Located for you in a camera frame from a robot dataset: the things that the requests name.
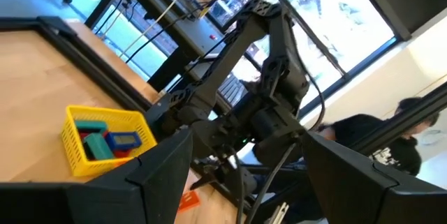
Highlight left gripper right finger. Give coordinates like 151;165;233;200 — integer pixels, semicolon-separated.
302;131;447;224

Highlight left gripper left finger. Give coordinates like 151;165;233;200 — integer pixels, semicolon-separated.
0;128;193;224

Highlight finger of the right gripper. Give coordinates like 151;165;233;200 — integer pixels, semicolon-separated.
190;174;224;191

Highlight teal wall charger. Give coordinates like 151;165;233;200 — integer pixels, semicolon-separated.
83;132;115;161
74;119;108;134

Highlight small red digital timer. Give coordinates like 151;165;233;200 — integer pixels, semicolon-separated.
113;149;134;159

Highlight blue digital timer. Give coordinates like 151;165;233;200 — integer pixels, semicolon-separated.
104;131;143;151

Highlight orange plastic basket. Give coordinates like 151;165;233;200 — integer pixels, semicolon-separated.
177;191;202;214

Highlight yellow plastic basket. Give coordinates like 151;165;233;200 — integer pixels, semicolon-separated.
61;104;158;178

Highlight person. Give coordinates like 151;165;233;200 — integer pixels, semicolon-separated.
314;96;441;178

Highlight black laptop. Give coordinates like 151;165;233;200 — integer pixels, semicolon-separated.
218;73;249;108

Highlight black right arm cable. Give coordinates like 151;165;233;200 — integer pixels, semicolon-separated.
230;56;326;224

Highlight black aluminium table frame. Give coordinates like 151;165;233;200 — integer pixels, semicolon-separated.
0;15;447;157

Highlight white cable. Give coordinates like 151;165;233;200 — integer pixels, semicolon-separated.
120;0;207;57

